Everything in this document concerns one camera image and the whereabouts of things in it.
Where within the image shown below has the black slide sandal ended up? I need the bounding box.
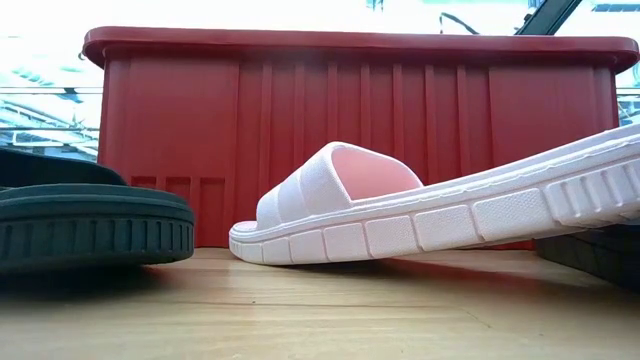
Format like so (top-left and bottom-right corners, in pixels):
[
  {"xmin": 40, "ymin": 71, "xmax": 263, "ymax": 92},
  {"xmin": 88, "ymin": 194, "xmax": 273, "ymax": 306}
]
[
  {"xmin": 534, "ymin": 222, "xmax": 640, "ymax": 291},
  {"xmin": 0, "ymin": 147, "xmax": 196, "ymax": 275}
]

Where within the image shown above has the pink slide sandal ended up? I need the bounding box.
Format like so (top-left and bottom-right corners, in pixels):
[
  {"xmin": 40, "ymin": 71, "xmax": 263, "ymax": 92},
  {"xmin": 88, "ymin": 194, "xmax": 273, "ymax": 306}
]
[{"xmin": 228, "ymin": 122, "xmax": 640, "ymax": 266}]

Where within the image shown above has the red plastic bin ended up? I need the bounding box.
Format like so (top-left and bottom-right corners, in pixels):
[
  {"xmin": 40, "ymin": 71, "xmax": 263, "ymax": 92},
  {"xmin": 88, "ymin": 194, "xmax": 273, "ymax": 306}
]
[{"xmin": 82, "ymin": 26, "xmax": 640, "ymax": 250}]

